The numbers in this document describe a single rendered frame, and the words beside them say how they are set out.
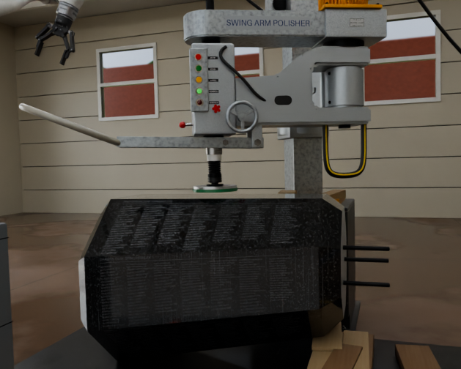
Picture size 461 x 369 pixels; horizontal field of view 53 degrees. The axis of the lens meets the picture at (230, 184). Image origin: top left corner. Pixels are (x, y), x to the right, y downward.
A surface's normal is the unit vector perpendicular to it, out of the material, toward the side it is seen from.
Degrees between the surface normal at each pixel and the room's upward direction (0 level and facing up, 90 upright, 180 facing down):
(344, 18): 90
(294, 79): 90
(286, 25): 90
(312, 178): 90
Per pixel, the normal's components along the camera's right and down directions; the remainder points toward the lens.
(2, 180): 0.95, -0.01
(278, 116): 0.11, 0.05
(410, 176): -0.31, 0.06
